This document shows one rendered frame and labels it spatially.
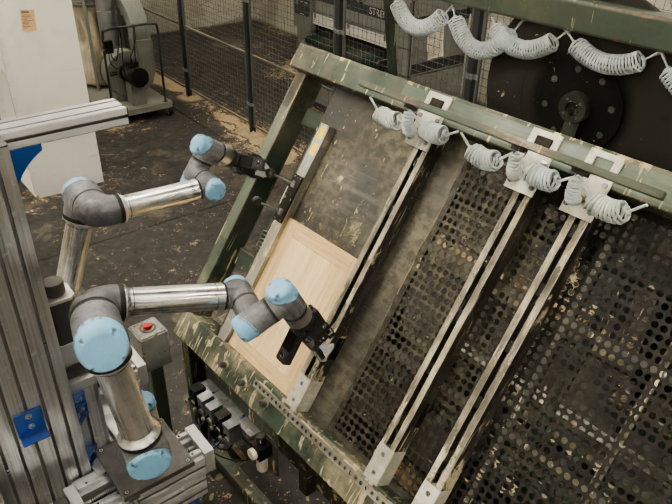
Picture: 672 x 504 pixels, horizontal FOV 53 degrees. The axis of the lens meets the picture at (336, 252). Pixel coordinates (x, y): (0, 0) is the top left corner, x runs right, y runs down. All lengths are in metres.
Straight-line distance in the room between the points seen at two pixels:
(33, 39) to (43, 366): 4.04
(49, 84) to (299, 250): 3.67
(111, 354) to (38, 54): 4.34
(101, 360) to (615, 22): 1.78
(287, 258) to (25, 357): 1.07
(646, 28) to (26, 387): 2.06
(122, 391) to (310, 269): 1.00
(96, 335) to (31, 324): 0.33
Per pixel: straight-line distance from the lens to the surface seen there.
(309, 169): 2.61
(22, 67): 5.78
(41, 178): 6.08
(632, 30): 2.33
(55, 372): 2.02
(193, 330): 2.87
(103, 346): 1.63
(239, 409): 2.68
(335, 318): 2.34
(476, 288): 2.04
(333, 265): 2.44
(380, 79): 2.45
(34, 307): 1.90
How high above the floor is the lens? 2.63
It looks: 32 degrees down
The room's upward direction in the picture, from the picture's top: 1 degrees clockwise
